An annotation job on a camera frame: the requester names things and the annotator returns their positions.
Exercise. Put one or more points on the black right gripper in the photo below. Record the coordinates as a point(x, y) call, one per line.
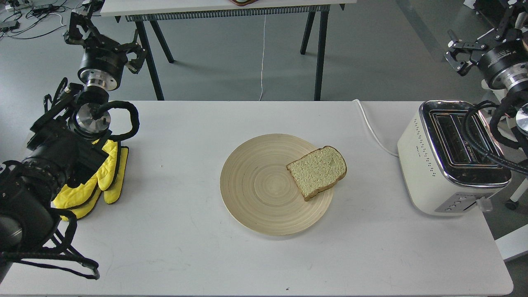
point(500, 54)

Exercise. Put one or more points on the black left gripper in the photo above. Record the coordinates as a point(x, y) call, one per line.
point(104, 59)

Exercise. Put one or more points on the slice of bread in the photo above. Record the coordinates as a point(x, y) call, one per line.
point(317, 171)

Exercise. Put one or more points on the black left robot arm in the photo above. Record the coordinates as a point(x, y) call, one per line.
point(66, 149)

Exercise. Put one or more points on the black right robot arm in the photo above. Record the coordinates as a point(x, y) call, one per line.
point(508, 123)

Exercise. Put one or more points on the cream white toaster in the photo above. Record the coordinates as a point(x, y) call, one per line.
point(444, 175)

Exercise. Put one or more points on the white background table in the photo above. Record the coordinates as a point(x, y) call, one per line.
point(141, 11)

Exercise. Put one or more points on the brown object on background table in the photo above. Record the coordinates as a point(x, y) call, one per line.
point(242, 2)

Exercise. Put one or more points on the yellow oven mitt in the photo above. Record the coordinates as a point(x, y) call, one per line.
point(106, 183)

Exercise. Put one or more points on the round bamboo plate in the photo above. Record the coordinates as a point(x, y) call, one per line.
point(260, 193)

